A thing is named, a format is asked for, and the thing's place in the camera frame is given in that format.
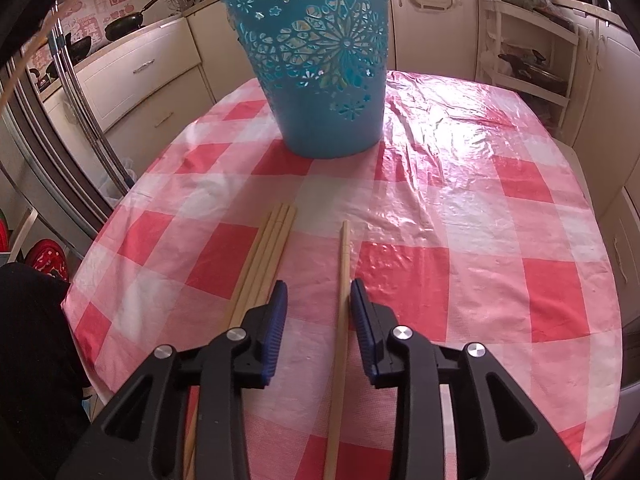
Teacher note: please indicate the bunch of wooden chopsticks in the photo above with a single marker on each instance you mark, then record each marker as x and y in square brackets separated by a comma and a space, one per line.
[270, 240]

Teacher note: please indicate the black wok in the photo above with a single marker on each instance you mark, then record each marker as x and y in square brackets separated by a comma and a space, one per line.
[125, 25]

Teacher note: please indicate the single wooden chopstick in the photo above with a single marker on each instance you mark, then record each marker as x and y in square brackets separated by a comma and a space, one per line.
[342, 280]

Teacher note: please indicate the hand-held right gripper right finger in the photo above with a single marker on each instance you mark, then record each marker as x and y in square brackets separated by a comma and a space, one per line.
[360, 325]

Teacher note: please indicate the grey sliding door frame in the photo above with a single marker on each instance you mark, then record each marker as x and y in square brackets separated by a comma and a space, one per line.
[45, 150]

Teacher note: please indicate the blue perforated plastic basket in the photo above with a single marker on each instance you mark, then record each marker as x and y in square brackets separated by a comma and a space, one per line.
[330, 120]

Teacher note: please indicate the pink wall stickers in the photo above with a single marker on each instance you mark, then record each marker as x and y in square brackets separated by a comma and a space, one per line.
[105, 5]

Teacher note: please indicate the white trolley rack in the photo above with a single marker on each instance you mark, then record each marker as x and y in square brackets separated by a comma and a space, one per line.
[570, 60]

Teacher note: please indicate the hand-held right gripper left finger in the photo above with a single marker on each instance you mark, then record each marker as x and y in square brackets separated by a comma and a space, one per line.
[277, 320]

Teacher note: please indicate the red patterned bag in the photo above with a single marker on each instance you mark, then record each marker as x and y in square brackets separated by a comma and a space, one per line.
[47, 260]

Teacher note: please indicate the dark lidded pan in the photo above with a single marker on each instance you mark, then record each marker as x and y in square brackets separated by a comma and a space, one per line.
[535, 75]

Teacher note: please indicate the cream cabinet with wide drawers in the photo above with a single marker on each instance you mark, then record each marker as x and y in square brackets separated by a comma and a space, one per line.
[150, 75]

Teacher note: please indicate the cream cabinet with doors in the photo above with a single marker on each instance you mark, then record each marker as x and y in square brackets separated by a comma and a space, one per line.
[435, 35]

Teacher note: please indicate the red white checkered tablecloth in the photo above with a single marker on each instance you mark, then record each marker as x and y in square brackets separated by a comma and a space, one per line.
[450, 210]

